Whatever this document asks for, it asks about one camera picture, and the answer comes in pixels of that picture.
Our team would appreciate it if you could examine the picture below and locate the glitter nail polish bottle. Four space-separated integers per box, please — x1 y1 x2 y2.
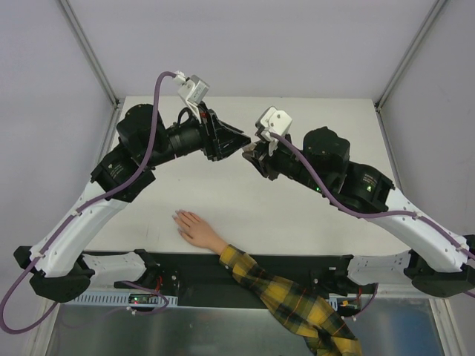
242 143 256 157

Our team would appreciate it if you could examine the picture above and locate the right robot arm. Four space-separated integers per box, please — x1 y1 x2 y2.
243 127 474 298

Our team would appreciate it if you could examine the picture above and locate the yellow plaid sleeve forearm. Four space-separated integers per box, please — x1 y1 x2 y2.
220 245 363 355

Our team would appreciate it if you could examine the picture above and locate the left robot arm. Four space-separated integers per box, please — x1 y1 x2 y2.
14 102 251 303

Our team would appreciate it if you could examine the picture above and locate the mannequin hand with painted nails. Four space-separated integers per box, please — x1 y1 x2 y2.
173 210 228 255

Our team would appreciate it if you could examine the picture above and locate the green circuit board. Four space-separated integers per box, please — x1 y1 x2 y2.
128 294 159 305

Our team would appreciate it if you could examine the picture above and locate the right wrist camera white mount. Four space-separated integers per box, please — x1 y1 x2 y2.
255 106 292 156

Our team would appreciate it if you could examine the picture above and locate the left aluminium frame post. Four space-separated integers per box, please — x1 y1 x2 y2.
56 0 119 108

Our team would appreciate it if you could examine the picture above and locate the aluminium frame post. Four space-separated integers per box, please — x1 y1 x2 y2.
56 0 119 108
373 0 450 108

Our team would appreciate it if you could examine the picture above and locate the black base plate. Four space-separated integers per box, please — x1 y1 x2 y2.
94 251 407 309

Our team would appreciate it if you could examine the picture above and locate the right aluminium frame post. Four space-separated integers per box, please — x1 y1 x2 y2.
373 0 450 108

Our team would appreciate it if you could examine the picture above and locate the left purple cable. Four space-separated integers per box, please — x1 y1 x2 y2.
0 70 179 332

